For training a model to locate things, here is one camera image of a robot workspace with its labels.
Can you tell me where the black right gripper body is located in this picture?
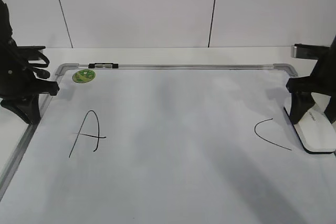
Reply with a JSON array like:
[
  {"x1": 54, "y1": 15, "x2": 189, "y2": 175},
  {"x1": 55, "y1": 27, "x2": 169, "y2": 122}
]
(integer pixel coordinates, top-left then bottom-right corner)
[{"x1": 286, "y1": 40, "x2": 335, "y2": 96}]

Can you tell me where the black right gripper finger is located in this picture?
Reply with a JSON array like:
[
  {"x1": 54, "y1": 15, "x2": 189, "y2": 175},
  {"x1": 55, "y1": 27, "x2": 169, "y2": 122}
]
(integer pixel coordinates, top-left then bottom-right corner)
[
  {"x1": 324, "y1": 95, "x2": 336, "y2": 124},
  {"x1": 289, "y1": 91, "x2": 316, "y2": 124}
]

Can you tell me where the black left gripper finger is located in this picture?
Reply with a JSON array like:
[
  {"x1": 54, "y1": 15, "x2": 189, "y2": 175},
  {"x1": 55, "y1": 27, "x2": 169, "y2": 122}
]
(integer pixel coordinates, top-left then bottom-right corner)
[{"x1": 1, "y1": 94, "x2": 41, "y2": 124}]

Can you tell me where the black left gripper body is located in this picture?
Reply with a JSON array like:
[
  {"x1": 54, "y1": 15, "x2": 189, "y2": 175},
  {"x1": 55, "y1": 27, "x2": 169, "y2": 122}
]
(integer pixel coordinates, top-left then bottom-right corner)
[{"x1": 1, "y1": 1, "x2": 59, "y2": 99}]

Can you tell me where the white whiteboard eraser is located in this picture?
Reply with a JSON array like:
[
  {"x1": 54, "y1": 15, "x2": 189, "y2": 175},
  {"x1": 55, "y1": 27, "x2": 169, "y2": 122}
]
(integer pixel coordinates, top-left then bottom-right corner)
[{"x1": 292, "y1": 104, "x2": 335, "y2": 154}]

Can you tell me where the black and silver marker clip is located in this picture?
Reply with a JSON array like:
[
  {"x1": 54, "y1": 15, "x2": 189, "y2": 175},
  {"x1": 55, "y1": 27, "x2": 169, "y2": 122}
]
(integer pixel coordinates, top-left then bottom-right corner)
[{"x1": 88, "y1": 62, "x2": 119, "y2": 69}]

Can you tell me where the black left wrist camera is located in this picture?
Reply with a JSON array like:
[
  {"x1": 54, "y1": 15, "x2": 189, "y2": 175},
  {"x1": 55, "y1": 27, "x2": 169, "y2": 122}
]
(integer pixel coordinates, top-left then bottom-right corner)
[{"x1": 18, "y1": 46, "x2": 46, "y2": 61}]

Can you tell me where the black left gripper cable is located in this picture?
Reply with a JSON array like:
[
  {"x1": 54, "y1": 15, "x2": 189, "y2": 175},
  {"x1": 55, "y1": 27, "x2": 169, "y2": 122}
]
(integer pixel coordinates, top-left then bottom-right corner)
[{"x1": 7, "y1": 40, "x2": 51, "y2": 80}]

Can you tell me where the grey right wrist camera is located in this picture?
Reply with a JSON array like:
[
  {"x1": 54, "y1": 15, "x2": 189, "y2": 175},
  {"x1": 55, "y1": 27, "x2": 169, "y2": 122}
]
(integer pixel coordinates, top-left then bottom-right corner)
[{"x1": 291, "y1": 44, "x2": 329, "y2": 60}]

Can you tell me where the white whiteboard with grey frame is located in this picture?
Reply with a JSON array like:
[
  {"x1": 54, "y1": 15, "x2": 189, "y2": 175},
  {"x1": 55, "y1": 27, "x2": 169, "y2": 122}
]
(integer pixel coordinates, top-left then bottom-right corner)
[{"x1": 1, "y1": 63, "x2": 335, "y2": 223}]

